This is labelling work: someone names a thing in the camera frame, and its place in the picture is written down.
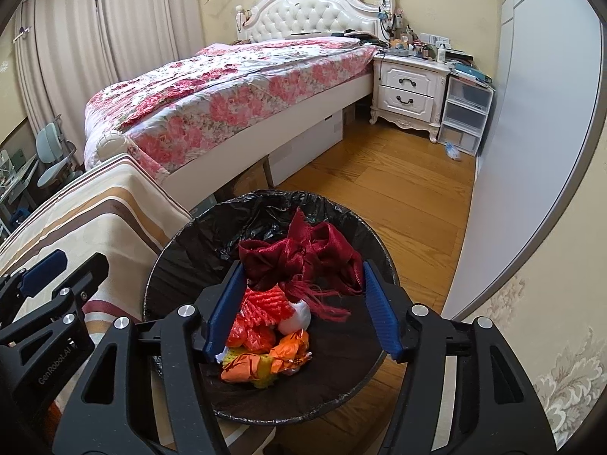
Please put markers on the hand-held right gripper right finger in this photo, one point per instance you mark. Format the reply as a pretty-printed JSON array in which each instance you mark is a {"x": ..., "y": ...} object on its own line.
[{"x": 383, "y": 315}]

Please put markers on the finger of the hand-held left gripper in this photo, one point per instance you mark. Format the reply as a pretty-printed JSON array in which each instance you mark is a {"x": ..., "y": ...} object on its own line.
[
  {"x": 80, "y": 284},
  {"x": 45, "y": 270}
]

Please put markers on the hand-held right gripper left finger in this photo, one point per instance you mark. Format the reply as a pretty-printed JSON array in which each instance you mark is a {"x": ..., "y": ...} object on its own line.
[{"x": 225, "y": 310}]

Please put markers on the red foam fruit net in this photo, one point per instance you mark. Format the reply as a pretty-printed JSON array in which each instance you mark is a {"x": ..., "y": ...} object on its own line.
[{"x": 265, "y": 305}]

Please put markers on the orange wrapper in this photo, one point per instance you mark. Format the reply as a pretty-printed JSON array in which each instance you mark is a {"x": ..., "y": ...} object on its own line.
[
  {"x": 289, "y": 348},
  {"x": 239, "y": 367}
]

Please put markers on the waste bin with black liner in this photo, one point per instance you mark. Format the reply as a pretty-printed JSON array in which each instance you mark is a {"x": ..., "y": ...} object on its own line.
[{"x": 341, "y": 369}]

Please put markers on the white plastic bag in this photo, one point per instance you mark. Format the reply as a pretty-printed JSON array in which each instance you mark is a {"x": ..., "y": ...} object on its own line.
[{"x": 296, "y": 317}]

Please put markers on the yellow ribbed cup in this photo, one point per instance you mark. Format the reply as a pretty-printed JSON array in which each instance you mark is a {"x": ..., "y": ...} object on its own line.
[{"x": 266, "y": 375}]

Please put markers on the dark red mesh bag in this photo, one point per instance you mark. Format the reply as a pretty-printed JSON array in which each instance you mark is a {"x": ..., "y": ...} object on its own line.
[{"x": 308, "y": 251}]

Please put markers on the striped tablecloth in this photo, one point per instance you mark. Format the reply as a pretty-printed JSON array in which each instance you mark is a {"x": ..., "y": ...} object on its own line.
[{"x": 95, "y": 208}]

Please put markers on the grey study desk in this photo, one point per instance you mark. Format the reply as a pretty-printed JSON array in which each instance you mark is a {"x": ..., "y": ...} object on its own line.
[{"x": 19, "y": 175}]

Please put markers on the pale blue office chair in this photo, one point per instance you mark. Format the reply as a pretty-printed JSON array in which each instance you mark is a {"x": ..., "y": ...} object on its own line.
[{"x": 54, "y": 151}]

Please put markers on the cardboard box under bed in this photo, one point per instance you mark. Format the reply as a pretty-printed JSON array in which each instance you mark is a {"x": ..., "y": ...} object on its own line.
[{"x": 246, "y": 180}]

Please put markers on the small clear plastic bag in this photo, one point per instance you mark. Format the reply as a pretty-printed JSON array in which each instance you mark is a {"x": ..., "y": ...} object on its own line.
[{"x": 452, "y": 151}]

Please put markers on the white under-bed storage box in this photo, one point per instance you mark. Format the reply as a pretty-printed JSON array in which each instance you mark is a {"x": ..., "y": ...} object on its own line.
[{"x": 308, "y": 147}]

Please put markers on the pink floral quilt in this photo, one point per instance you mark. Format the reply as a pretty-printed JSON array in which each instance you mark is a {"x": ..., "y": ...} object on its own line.
[{"x": 213, "y": 95}]

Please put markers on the clear plastic drawer unit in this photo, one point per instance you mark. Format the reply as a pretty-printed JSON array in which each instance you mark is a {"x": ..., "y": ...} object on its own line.
[{"x": 462, "y": 113}]

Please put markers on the beige pleated curtain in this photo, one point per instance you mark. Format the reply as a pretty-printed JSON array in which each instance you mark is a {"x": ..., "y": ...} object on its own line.
[
  {"x": 57, "y": 47},
  {"x": 147, "y": 14}
]

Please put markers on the white nightstand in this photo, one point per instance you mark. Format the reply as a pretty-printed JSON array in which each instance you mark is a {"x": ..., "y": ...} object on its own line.
[{"x": 408, "y": 85}]

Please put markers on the grey wardrobe sliding door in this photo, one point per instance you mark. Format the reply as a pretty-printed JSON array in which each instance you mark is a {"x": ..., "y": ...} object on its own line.
[{"x": 536, "y": 128}]

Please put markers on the stack of books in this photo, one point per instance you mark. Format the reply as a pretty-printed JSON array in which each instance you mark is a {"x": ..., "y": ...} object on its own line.
[{"x": 469, "y": 68}]

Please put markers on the pile of small bottles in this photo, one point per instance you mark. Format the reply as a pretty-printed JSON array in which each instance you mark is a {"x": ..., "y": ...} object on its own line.
[{"x": 412, "y": 45}]

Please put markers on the white bed with tufted headboard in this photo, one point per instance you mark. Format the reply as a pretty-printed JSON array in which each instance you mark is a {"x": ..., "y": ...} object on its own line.
[{"x": 308, "y": 14}]

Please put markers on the white clip lamp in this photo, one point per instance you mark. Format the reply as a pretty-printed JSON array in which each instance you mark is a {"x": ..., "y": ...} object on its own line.
[{"x": 388, "y": 2}]

